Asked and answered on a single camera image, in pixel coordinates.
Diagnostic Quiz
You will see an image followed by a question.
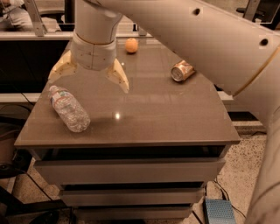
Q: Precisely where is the glass partition railing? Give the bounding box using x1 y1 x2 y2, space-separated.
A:
0 0 280 41

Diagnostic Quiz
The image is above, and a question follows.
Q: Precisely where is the grey drawer cabinet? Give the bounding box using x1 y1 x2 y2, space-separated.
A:
16 41 239 221

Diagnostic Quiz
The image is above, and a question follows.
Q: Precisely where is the clear plastic water bottle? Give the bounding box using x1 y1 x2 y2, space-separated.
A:
49 85 90 133

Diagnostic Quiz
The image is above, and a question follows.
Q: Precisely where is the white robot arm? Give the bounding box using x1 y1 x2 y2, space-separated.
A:
49 0 280 224

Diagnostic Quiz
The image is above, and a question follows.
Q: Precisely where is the gold soda can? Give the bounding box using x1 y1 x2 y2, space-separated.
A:
171 60 195 82

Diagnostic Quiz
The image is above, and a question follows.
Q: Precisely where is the seated person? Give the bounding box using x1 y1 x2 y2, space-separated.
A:
0 0 60 33

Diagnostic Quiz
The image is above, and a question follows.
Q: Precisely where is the orange fruit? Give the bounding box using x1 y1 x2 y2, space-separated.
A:
125 38 138 53

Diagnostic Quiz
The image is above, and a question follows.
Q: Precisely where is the black cable on floor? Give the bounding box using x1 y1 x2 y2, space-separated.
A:
213 178 248 221

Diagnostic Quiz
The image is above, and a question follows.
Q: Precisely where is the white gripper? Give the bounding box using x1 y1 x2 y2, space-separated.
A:
48 33 130 94

